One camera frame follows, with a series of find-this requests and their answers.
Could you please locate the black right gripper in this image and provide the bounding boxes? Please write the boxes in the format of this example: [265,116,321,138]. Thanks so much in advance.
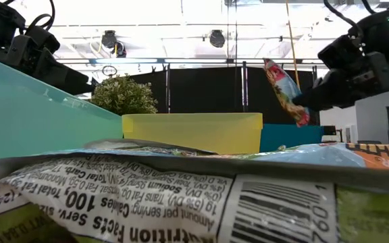
[292,51,389,112]

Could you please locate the multicoloured granola bar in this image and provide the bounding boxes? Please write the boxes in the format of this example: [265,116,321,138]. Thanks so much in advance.
[263,57,311,128]

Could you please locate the green brown granola bar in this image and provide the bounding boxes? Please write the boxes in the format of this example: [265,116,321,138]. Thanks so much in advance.
[82,137,217,157]

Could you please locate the chewy granola bar packet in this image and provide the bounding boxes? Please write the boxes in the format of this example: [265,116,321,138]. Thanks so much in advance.
[0,153,389,243]

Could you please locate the green orange Chewy granola bar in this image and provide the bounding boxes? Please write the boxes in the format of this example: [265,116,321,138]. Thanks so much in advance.
[45,141,389,171]

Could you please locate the green translucent plastic bin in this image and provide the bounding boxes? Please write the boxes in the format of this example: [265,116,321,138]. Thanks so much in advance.
[0,53,124,176]

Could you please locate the blue plastic bin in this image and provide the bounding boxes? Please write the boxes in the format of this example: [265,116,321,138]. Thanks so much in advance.
[259,124,324,153]

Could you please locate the black ceiling spotlight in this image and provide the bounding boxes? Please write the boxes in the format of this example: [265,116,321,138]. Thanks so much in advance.
[209,29,226,49]
[100,29,118,49]

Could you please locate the small black ceiling fixture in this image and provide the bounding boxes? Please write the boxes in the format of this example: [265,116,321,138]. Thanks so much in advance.
[113,40,128,59]

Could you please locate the long ceiling light strip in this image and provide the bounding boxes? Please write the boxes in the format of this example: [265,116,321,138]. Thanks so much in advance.
[54,57,327,65]

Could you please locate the small potted green plant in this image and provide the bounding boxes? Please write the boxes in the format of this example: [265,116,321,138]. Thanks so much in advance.
[88,74,159,117]

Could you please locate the black folding partition screen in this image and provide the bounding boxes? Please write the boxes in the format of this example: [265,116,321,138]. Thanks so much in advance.
[129,61,319,126]

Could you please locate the yellow translucent plastic bin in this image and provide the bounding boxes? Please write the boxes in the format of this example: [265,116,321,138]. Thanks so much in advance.
[121,112,264,155]

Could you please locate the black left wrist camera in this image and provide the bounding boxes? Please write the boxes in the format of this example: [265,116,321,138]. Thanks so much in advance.
[24,25,61,54]

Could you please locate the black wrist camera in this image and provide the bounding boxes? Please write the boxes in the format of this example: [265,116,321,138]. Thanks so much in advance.
[317,33,364,70]
[24,25,61,54]

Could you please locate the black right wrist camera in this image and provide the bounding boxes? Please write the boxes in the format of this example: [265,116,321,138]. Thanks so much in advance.
[317,33,364,70]

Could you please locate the black hanging ring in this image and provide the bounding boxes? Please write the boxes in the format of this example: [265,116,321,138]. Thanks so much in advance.
[101,65,118,77]

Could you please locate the yellow hanging cable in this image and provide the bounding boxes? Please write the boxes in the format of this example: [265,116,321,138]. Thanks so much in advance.
[284,0,301,89]

